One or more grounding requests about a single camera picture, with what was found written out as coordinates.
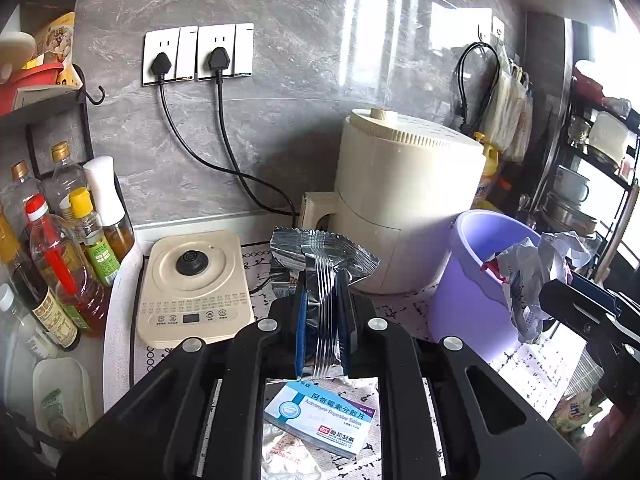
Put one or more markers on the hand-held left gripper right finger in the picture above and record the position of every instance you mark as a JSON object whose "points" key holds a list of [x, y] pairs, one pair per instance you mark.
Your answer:
{"points": [[342, 330]]}

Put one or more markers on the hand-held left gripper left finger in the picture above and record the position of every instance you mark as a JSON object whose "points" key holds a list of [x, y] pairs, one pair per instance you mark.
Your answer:
{"points": [[300, 330]]}

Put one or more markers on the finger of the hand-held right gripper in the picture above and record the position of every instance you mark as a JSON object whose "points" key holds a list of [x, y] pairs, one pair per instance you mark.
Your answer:
{"points": [[597, 290], [570, 307]]}

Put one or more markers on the white paper wrapper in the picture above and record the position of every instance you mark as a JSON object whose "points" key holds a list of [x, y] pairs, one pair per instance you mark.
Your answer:
{"points": [[540, 270]]}

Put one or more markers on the silver foil snack wrapper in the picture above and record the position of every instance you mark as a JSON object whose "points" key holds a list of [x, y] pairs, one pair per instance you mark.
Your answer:
{"points": [[325, 260]]}

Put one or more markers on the purple plastic basin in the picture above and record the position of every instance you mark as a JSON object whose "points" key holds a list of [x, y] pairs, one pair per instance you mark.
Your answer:
{"points": [[460, 285]]}

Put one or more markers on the printed plastic packet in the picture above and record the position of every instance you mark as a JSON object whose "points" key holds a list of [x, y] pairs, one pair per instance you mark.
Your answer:
{"points": [[575, 415]]}

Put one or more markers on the stacked steel pots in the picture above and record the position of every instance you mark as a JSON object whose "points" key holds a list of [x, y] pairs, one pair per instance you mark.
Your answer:
{"points": [[570, 215]]}

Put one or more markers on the white blue medicine box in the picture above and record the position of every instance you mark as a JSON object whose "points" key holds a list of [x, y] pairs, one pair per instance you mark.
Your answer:
{"points": [[320, 410]]}

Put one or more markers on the patterned white table mat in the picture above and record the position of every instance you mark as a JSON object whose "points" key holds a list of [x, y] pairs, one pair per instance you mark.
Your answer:
{"points": [[515, 375]]}

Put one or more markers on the cream electric kettle base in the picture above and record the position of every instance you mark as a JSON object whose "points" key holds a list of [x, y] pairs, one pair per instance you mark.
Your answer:
{"points": [[200, 300]]}

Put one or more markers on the white enamel mug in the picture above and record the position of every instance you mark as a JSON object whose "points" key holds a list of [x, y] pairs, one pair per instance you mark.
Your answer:
{"points": [[572, 185]]}

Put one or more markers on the clear plastic wrapper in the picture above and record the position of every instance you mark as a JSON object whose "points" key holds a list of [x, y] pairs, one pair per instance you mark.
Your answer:
{"points": [[285, 452]]}

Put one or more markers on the black dish rack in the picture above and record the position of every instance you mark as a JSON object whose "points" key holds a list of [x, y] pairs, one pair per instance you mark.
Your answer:
{"points": [[562, 160]]}

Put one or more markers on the white lidded container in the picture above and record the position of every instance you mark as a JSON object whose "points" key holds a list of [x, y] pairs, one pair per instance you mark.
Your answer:
{"points": [[607, 135]]}

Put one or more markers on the cream air fryer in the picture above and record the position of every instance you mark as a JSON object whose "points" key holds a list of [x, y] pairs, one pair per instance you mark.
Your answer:
{"points": [[400, 185]]}

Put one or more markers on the yellow detergent pump bottle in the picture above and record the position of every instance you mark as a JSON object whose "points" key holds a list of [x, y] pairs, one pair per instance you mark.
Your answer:
{"points": [[485, 175]]}

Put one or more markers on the clear drinking glass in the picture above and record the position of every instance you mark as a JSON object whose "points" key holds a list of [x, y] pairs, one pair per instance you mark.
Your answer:
{"points": [[578, 132]]}

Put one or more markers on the hanging clear plastic bag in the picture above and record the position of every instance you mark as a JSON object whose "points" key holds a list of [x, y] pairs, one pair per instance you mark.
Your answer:
{"points": [[522, 125]]}

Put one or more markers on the hanging white printed bag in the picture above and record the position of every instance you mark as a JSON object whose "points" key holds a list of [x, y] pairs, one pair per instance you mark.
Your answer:
{"points": [[502, 105]]}

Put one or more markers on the yellow cap green label bottle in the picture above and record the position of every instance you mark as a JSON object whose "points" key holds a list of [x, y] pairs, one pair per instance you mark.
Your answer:
{"points": [[100, 255]]}

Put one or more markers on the window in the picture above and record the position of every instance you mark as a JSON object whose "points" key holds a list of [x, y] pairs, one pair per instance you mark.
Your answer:
{"points": [[625, 60]]}

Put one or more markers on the dark sauce bottle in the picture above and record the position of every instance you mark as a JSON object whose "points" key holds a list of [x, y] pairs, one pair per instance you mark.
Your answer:
{"points": [[55, 317]]}

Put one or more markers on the clear plastic container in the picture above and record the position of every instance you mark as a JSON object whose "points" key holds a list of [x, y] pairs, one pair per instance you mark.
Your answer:
{"points": [[60, 390]]}

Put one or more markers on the oil dispenser white top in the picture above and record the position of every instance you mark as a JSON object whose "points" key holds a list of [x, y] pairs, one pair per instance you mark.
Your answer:
{"points": [[102, 180]]}

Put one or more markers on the red cap oil bottle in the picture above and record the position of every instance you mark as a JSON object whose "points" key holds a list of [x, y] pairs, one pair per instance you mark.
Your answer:
{"points": [[55, 260]]}

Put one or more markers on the clear bottle white cap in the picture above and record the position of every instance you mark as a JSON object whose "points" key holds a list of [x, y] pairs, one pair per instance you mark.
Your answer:
{"points": [[30, 335]]}

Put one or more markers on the clear bottle gold cap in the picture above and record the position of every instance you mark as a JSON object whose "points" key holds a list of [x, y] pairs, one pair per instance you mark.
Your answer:
{"points": [[62, 180]]}

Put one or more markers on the clear bottle brown cap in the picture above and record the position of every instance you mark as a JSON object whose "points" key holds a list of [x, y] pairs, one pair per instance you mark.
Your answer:
{"points": [[20, 195]]}

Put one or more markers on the red plastic bowl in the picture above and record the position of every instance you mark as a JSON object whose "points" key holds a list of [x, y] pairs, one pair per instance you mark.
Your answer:
{"points": [[35, 77]]}

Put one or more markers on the yellow snack bag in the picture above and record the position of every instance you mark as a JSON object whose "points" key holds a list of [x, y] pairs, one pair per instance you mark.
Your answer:
{"points": [[57, 40]]}

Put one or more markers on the white wall hook rack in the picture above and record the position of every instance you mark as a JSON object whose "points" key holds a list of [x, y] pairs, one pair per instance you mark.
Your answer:
{"points": [[492, 27]]}

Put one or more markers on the black wall shelf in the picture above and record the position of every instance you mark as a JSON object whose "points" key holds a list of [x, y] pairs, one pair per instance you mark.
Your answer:
{"points": [[50, 105]]}

